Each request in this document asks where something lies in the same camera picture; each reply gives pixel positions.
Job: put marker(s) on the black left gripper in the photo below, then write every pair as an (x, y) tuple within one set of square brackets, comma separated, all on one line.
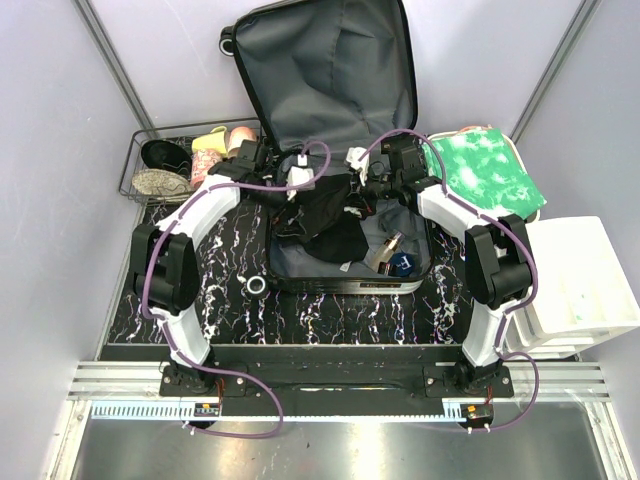
[(297, 214)]

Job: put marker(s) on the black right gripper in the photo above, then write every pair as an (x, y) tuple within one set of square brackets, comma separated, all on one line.
[(368, 204)]

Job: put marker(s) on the gold perfume spray bottle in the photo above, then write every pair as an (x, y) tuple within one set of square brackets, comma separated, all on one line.
[(386, 250)]

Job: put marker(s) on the green tie-dye cloth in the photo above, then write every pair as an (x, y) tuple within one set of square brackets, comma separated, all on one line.
[(480, 172)]

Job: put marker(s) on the space astronaut kids suitcase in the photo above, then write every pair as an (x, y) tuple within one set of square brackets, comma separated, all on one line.
[(332, 75)]

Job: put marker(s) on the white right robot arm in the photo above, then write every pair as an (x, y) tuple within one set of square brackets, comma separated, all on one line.
[(500, 271)]

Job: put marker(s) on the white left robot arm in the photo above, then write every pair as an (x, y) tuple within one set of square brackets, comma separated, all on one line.
[(163, 264)]

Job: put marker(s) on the pink patterned mug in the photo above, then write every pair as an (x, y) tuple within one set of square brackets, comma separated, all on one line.
[(202, 161)]

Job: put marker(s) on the yellow mug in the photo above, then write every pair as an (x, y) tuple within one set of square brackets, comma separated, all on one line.
[(215, 140)]

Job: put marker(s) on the speckled grey plate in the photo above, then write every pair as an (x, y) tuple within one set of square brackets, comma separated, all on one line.
[(162, 183)]

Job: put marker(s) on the black bowl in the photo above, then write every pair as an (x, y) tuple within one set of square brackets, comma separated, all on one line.
[(165, 155)]

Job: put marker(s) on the white compartment organizer box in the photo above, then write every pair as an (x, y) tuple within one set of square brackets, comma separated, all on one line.
[(583, 295)]

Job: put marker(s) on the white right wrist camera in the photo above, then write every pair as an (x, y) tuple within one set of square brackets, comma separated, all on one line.
[(357, 159)]

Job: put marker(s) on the black wire dish rack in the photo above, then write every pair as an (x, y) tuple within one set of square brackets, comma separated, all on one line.
[(182, 135)]

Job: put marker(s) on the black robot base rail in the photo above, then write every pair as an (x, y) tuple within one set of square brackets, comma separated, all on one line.
[(429, 371)]

